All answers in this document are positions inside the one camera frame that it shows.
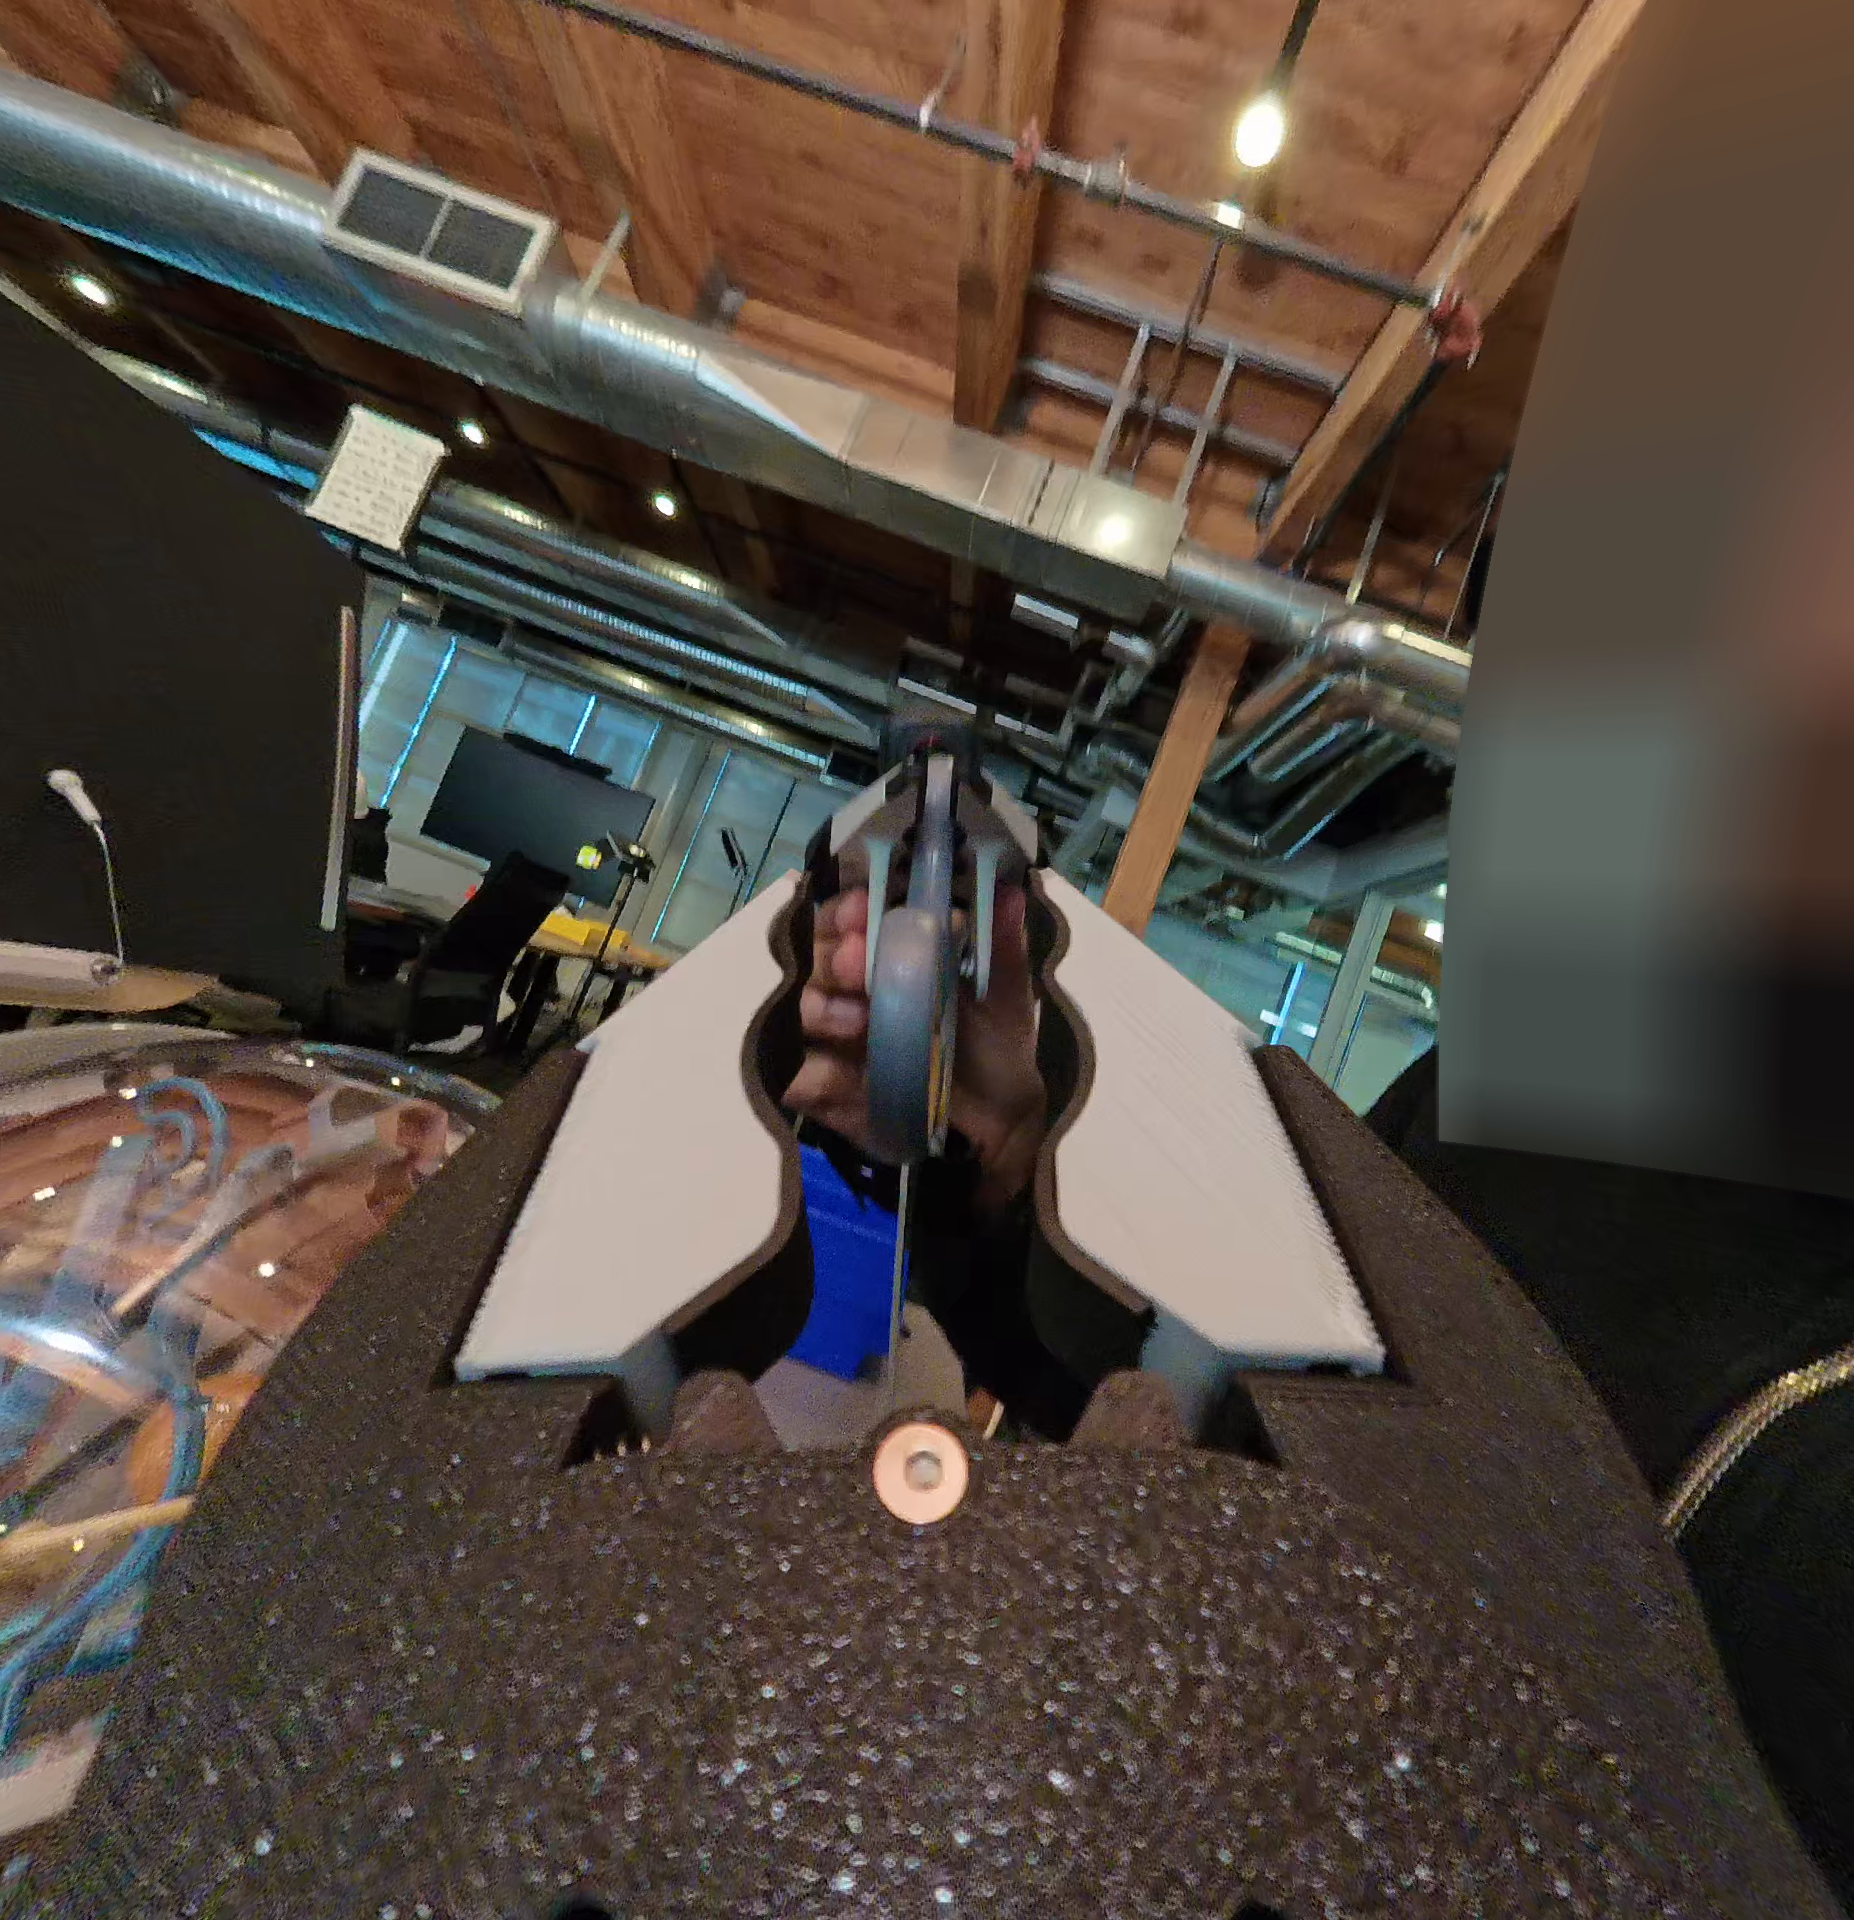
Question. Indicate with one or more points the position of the wooden post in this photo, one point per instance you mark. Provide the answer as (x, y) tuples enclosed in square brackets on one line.
[(1175, 779)]

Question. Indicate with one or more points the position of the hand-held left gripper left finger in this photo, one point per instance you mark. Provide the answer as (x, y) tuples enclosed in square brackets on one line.
[(645, 1172)]

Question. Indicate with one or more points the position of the black ceiling pipe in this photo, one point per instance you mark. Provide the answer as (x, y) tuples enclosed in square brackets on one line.
[(866, 106)]

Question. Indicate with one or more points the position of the white vent grille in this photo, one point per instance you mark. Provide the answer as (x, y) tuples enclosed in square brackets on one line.
[(433, 221)]

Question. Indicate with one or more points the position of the white ceiling panel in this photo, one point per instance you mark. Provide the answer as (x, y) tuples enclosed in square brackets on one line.
[(376, 480)]

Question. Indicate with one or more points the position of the large black display screen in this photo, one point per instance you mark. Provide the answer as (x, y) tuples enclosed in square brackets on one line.
[(520, 810)]

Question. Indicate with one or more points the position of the wooden office desk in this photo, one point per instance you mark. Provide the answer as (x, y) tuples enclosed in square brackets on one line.
[(597, 943)]

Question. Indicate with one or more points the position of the grey orange scissors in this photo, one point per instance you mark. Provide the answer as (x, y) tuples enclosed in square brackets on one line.
[(911, 1022)]

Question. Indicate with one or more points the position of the black office chair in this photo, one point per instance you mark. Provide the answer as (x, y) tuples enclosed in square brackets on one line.
[(479, 943)]

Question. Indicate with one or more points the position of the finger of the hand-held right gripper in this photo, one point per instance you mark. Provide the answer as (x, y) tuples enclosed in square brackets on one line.
[(985, 915), (875, 898)]

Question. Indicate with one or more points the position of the person's black jacket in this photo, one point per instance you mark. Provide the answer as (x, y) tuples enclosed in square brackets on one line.
[(1691, 1352)]

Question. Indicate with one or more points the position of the blue plastic bin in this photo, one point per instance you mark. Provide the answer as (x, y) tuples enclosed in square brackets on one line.
[(849, 1260)]

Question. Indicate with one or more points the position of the round ceiling light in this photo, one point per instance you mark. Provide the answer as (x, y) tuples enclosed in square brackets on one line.
[(1256, 134)]

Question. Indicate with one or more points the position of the clear plastic maze ball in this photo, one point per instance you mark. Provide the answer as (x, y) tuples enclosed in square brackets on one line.
[(114, 1276)]

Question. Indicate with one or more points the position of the person's right hand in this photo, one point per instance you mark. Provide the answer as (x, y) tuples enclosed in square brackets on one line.
[(831, 1022)]

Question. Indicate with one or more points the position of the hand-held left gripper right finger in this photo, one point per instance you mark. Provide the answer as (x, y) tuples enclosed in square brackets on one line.
[(1213, 1172)]

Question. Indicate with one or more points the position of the metal air duct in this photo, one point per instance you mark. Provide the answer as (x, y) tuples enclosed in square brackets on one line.
[(866, 436)]

